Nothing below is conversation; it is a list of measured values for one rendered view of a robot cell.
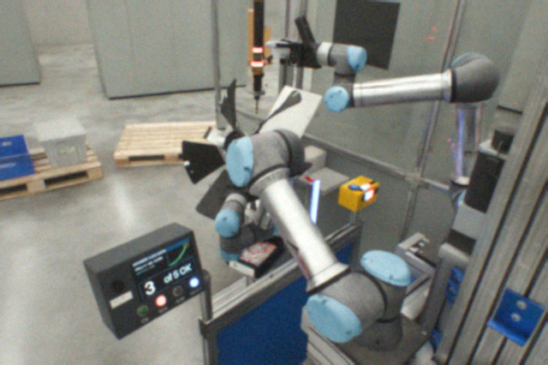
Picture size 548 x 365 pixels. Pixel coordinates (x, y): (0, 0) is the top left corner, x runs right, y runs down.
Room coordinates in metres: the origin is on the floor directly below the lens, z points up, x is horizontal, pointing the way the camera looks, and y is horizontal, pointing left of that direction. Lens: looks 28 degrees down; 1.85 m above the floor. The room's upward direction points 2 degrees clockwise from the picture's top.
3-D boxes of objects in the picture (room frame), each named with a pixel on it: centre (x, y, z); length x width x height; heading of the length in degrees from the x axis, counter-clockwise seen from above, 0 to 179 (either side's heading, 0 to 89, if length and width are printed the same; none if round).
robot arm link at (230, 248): (1.00, 0.12, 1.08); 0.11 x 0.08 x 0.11; 129
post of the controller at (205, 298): (0.87, 0.20, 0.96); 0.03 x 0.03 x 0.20; 44
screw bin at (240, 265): (1.23, 0.06, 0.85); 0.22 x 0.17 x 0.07; 150
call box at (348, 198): (1.44, -0.39, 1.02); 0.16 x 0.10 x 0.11; 134
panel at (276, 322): (1.17, -0.11, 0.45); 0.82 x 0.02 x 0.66; 134
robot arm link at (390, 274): (0.69, -0.28, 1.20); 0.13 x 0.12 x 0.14; 129
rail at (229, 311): (1.17, -0.11, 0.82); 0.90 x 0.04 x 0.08; 134
